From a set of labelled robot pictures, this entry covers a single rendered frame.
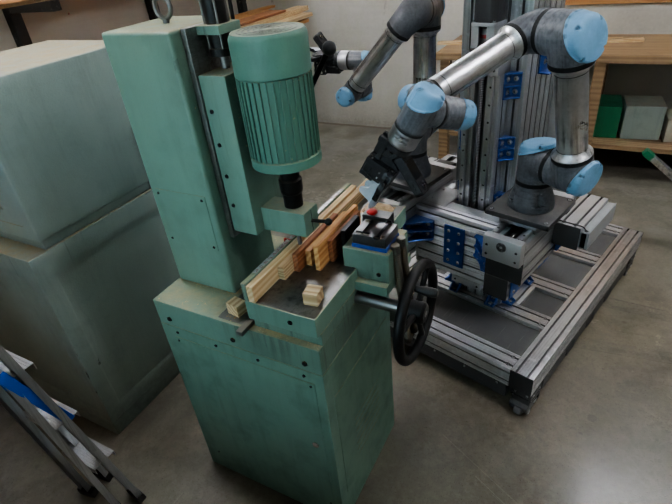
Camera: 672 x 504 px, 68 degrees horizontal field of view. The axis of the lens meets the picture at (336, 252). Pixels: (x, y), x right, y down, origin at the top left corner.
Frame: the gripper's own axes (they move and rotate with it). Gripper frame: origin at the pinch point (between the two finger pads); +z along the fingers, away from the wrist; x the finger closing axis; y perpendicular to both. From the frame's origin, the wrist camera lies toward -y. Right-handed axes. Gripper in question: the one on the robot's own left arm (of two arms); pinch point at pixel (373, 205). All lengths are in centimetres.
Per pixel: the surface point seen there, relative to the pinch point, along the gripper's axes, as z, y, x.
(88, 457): 108, 32, 62
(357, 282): 15.0, -8.4, 12.5
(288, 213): 6.3, 16.3, 15.2
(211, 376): 65, 12, 34
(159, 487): 125, 9, 51
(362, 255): 7.7, -5.5, 10.5
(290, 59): -30.9, 29.0, 15.8
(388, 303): 14.3, -18.4, 12.9
